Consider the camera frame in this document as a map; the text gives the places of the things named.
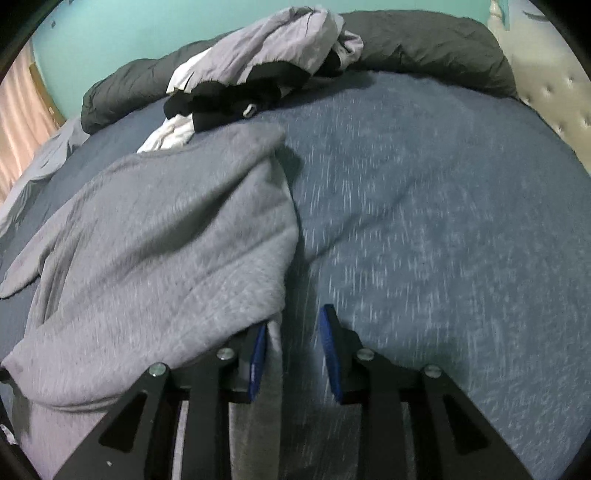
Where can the pink curtain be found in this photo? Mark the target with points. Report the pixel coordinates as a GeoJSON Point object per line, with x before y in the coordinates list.
{"type": "Point", "coordinates": [18, 129]}

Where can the grey knit sweater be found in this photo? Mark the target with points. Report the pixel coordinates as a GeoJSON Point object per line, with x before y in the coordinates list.
{"type": "Point", "coordinates": [161, 254]}

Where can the dark grey duvet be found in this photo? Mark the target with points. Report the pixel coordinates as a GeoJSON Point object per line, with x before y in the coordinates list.
{"type": "Point", "coordinates": [425, 46]}

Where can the light grey jacket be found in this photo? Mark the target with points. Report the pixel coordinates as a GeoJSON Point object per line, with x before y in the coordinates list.
{"type": "Point", "coordinates": [277, 41]}

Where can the wooden window frame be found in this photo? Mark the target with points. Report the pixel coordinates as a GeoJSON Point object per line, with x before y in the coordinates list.
{"type": "Point", "coordinates": [46, 92]}

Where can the black garment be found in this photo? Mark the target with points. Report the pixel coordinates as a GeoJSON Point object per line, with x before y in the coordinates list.
{"type": "Point", "coordinates": [221, 104]}

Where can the light blue sheet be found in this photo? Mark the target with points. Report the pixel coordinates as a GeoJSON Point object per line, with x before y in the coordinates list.
{"type": "Point", "coordinates": [41, 161]}

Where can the blue patterned bed sheet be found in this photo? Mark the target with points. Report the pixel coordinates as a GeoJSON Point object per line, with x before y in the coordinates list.
{"type": "Point", "coordinates": [438, 230]}

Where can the white shirt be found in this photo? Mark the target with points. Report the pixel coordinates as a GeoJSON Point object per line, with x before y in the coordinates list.
{"type": "Point", "coordinates": [168, 134]}

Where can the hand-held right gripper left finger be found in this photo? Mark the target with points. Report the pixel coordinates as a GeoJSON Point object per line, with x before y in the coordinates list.
{"type": "Point", "coordinates": [257, 364]}

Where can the white bed headboard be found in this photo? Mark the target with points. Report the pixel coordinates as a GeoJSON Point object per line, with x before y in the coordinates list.
{"type": "Point", "coordinates": [554, 92]}

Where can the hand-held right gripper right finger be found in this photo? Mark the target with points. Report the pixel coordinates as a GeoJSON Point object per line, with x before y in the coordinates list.
{"type": "Point", "coordinates": [328, 355]}

